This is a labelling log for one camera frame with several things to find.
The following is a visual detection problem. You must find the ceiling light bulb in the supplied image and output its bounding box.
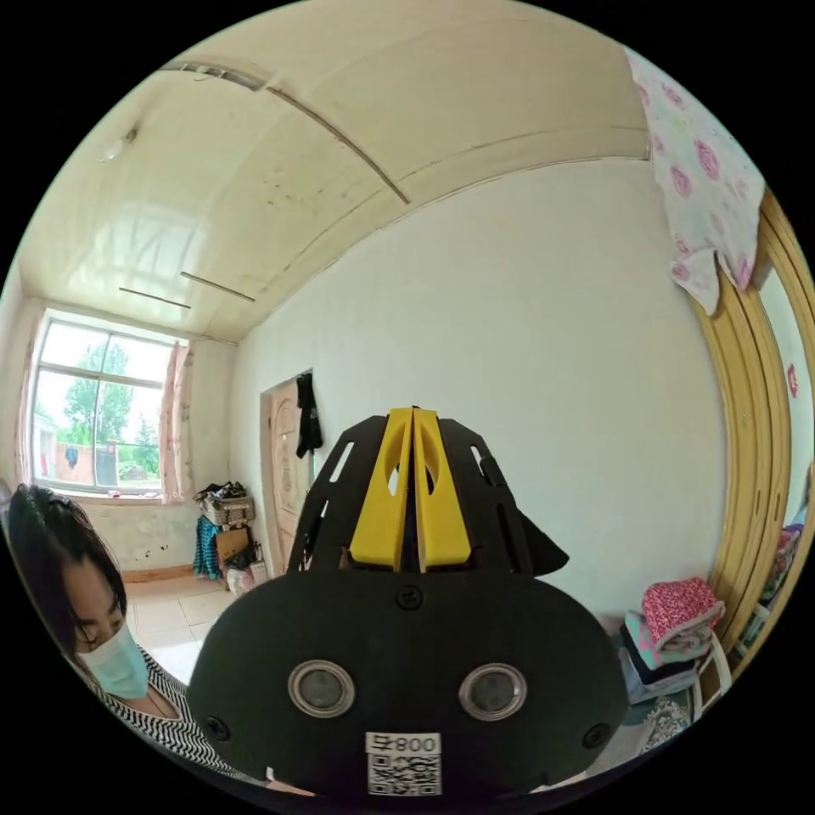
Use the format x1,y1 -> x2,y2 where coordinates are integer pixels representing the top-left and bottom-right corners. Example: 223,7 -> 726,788
95,126 -> 139,164

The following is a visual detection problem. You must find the pink curtain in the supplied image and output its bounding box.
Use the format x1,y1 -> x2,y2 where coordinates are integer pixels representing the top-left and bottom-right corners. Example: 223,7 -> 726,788
157,342 -> 196,505

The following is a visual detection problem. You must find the floral hanging cloth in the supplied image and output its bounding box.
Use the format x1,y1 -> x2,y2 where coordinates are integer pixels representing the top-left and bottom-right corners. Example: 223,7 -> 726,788
626,48 -> 767,318

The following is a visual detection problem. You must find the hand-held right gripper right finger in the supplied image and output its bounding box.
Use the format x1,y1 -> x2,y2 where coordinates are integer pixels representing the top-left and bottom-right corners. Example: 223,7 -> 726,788
413,407 -> 476,570

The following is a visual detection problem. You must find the person's body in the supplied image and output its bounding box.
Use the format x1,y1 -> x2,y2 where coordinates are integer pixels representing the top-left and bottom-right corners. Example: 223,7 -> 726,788
0,482 -> 272,788

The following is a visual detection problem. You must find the basket with clothes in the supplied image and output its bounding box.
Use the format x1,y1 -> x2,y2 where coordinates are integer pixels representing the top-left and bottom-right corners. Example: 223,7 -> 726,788
194,481 -> 256,527

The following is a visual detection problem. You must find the window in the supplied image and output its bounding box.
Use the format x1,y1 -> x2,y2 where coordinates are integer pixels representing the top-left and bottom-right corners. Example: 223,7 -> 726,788
30,310 -> 192,505

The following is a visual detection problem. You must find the wooden door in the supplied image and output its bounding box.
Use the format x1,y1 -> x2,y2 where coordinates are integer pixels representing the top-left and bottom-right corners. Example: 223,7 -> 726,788
259,368 -> 314,577

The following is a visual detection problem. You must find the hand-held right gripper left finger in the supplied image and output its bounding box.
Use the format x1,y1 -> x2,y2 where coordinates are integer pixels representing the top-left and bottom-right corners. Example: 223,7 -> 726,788
348,407 -> 414,570

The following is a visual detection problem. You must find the ceiling tube lamp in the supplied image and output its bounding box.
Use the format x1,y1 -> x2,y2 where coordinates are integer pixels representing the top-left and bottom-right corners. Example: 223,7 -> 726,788
160,59 -> 270,92

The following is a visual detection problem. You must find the bed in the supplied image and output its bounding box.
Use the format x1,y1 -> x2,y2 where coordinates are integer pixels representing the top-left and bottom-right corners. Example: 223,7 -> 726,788
598,694 -> 696,768

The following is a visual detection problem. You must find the white chair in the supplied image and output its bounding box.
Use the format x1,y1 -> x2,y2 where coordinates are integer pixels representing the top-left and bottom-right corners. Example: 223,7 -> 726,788
690,633 -> 734,717

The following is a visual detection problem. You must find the teal striped cloth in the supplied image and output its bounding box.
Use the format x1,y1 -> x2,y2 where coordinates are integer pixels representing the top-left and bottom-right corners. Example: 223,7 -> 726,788
193,514 -> 224,582

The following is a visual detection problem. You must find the black hanging garment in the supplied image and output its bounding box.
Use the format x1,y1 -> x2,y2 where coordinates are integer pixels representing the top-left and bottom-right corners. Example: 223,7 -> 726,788
295,372 -> 324,459

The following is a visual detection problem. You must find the pile of clothes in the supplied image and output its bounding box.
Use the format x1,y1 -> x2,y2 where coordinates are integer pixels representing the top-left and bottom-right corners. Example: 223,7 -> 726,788
618,576 -> 728,704

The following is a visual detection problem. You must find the brown carton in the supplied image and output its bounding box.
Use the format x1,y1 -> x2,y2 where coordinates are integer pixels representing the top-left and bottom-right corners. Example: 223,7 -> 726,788
215,524 -> 250,570

